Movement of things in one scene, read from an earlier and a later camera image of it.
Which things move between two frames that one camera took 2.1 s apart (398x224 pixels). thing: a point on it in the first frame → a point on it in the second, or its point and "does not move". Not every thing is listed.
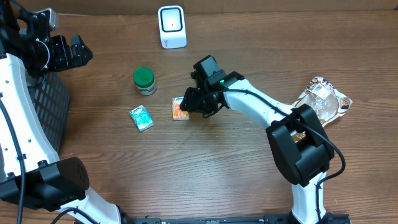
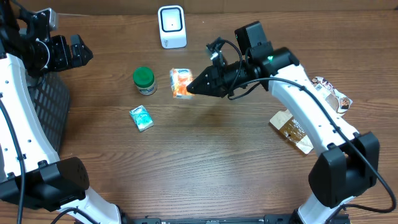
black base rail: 324,218 does not move
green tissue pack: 142,118 does not move
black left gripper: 66,60 does not move
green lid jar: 144,79 does not move
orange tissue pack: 177,113 → 180,78
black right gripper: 194,105 → 216,85
